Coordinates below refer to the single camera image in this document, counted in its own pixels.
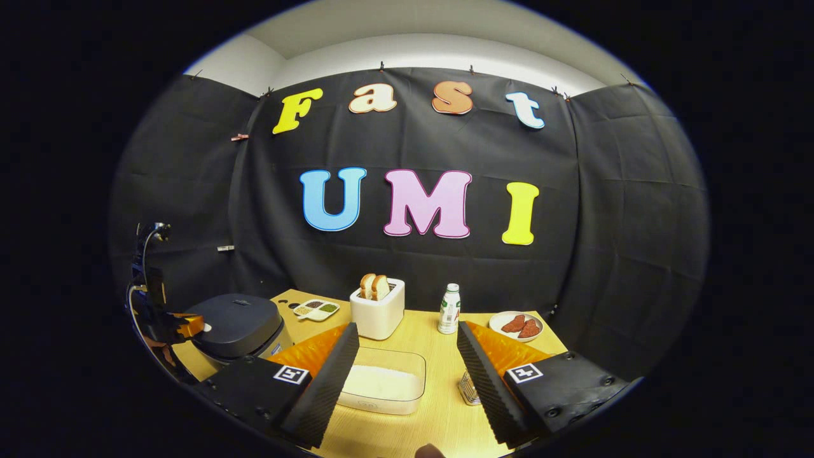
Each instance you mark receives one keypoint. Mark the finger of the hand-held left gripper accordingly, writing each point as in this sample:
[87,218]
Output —
[189,326]

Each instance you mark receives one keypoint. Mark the dark grey rice cooker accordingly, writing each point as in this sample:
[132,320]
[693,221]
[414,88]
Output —
[238,324]

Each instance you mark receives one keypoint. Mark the bread slice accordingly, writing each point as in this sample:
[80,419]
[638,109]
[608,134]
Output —
[367,286]
[381,287]

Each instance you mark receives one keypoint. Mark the white drink bottle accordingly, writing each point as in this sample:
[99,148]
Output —
[449,312]

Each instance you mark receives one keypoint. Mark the black backdrop cloth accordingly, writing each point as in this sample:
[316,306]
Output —
[413,267]

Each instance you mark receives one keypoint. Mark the pile of white rice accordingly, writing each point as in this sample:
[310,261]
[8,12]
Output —
[381,381]

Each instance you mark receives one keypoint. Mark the clear plastic rice box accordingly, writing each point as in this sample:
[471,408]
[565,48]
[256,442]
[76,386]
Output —
[381,407]

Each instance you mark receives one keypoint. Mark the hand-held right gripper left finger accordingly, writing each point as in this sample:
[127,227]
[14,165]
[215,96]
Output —
[331,381]

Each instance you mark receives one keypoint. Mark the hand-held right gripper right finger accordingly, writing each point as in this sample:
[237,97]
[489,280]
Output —
[483,381]

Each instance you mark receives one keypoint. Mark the white divided sauce dish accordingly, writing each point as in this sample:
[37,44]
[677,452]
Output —
[316,310]

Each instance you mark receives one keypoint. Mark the white toaster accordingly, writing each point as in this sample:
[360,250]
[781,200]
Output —
[378,318]

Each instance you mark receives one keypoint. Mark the white plate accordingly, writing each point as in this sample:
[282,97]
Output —
[499,327]

